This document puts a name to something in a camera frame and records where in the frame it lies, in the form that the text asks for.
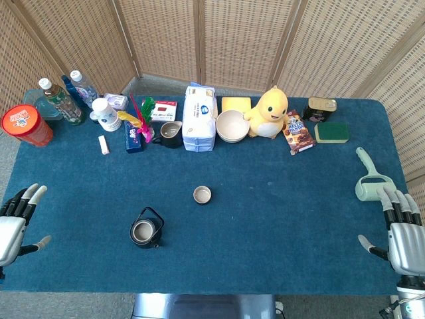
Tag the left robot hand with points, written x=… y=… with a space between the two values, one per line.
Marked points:
x=10 y=232

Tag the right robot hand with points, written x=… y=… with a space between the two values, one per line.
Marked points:
x=403 y=242

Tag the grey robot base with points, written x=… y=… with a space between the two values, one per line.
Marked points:
x=204 y=306

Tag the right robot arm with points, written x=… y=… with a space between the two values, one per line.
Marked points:
x=411 y=295

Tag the pale green lint roller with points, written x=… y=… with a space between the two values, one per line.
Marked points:
x=371 y=181

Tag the orange lidded snack tub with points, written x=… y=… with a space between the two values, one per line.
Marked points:
x=25 y=124

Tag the white eraser stick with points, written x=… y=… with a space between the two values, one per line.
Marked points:
x=103 y=145

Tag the green scouring sponge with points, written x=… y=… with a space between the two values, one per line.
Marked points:
x=332 y=132

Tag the clear plastic container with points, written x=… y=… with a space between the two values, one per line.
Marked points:
x=41 y=104

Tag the green tea bottle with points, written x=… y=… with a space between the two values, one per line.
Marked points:
x=63 y=103

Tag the white pill bottle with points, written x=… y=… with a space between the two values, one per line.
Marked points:
x=105 y=115

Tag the chocolate biscuit box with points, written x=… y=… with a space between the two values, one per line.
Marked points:
x=298 y=133

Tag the blue bottle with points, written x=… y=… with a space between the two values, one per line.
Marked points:
x=72 y=91

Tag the blue toothpaste box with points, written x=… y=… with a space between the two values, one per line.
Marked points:
x=133 y=138

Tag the canned meat tin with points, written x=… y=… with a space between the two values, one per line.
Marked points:
x=319 y=108

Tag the clear water bottle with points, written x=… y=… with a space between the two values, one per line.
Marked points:
x=85 y=89

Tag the purple soap box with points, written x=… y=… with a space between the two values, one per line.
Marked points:
x=116 y=101

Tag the blue table cloth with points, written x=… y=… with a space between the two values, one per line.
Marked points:
x=232 y=226

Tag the colourful feather shuttlecock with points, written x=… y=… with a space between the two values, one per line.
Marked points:
x=142 y=119

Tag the yellow duck plush toy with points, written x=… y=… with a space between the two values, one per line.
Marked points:
x=268 y=116

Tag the black pitcher cup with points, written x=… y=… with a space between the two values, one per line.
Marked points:
x=170 y=134

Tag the small beige teacup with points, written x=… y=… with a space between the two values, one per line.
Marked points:
x=202 y=194

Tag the red and white card box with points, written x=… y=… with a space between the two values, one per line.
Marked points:
x=164 y=111

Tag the beige bowl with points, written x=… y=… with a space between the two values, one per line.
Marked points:
x=231 y=127

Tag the yellow sponge block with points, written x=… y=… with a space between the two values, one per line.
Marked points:
x=236 y=104

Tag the white tissue pack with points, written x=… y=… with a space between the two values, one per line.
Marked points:
x=199 y=119

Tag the woven bamboo folding screen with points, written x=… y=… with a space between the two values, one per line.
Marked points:
x=212 y=40

